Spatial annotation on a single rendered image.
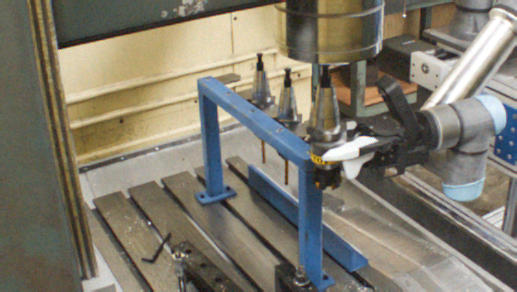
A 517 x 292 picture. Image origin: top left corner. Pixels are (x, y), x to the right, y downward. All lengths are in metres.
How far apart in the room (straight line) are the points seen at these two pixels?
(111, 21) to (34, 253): 0.28
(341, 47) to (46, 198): 0.53
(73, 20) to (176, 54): 1.36
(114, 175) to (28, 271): 1.55
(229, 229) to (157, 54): 0.62
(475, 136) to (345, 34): 0.37
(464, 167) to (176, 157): 1.11
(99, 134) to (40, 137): 1.56
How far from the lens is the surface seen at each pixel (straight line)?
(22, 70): 0.45
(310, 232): 1.35
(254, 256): 1.55
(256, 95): 1.49
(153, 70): 2.02
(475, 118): 1.18
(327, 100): 1.02
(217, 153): 1.70
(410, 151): 1.14
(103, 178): 2.04
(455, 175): 1.23
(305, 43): 0.92
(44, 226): 0.50
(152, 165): 2.08
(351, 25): 0.91
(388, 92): 1.06
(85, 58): 1.94
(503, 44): 1.38
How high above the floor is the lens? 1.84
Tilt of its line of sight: 25 degrees down
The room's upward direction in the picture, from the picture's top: 1 degrees counter-clockwise
